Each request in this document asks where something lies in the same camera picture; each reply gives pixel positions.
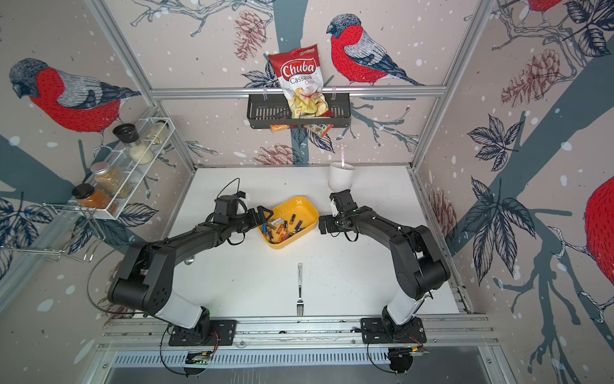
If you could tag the white cup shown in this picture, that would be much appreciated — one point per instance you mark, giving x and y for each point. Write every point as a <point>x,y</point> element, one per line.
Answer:
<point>340,176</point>

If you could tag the black wire basket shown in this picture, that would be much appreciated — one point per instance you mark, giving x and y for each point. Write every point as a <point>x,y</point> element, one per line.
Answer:
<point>273,110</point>

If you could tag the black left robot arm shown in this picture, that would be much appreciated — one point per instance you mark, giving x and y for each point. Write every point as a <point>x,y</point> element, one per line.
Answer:
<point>144,281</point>

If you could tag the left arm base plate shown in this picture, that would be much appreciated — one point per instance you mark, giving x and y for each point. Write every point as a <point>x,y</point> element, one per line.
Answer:
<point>209,333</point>

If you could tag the silver fork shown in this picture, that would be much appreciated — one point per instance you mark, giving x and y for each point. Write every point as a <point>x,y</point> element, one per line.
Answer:
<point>300,302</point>

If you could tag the Chuba cassava chips bag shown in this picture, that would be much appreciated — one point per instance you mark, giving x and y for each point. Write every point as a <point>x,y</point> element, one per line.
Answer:
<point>299,76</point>

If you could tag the aluminium frame corner post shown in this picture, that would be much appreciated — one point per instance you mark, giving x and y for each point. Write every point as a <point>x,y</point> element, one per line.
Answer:
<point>126,55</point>

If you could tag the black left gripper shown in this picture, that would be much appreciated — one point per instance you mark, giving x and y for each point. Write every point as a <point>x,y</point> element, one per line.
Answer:
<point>254,222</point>

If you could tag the white wire spice rack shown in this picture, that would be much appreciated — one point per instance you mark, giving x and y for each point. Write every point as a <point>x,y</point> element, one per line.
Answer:
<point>157,132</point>

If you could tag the silver lid spice jar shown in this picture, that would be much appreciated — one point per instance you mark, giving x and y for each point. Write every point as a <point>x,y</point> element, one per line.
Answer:
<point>111,180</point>

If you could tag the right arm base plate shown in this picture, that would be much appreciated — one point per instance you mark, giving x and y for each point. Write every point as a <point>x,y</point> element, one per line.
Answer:
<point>380,331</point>

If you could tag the orange spice jar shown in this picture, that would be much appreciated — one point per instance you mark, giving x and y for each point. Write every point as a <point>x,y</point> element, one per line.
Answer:
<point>90,197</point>

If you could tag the yellow plastic storage box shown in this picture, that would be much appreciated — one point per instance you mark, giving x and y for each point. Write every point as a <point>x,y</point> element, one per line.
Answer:
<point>285,218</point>

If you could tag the black lid spice jar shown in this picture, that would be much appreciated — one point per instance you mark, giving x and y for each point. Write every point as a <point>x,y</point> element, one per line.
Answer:
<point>138,151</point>

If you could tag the aluminium front rail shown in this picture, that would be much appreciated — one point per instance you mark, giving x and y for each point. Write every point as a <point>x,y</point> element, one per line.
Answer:
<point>274,333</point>

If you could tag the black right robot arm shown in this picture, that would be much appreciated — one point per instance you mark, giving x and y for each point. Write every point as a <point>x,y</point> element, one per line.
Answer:
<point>419,265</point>

